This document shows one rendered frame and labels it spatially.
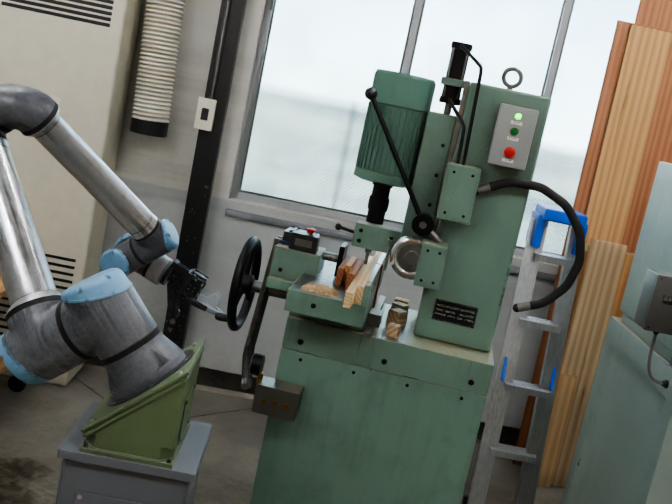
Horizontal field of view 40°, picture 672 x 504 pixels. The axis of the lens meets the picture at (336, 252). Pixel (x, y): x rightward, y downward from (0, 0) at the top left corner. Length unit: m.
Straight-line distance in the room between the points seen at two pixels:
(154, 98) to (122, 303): 1.83
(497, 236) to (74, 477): 1.25
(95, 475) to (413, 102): 1.27
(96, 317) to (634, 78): 2.60
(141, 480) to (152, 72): 2.08
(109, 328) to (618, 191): 2.48
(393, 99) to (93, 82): 1.55
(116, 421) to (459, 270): 1.03
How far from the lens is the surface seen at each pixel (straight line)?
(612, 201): 4.02
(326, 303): 2.43
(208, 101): 3.90
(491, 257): 2.59
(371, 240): 2.67
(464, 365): 2.54
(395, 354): 2.54
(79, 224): 3.86
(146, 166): 4.07
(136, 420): 2.12
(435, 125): 2.60
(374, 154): 2.60
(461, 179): 2.48
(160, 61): 3.85
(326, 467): 2.66
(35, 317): 2.23
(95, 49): 3.79
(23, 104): 2.43
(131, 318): 2.14
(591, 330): 3.95
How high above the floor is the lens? 1.45
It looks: 10 degrees down
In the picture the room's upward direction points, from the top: 12 degrees clockwise
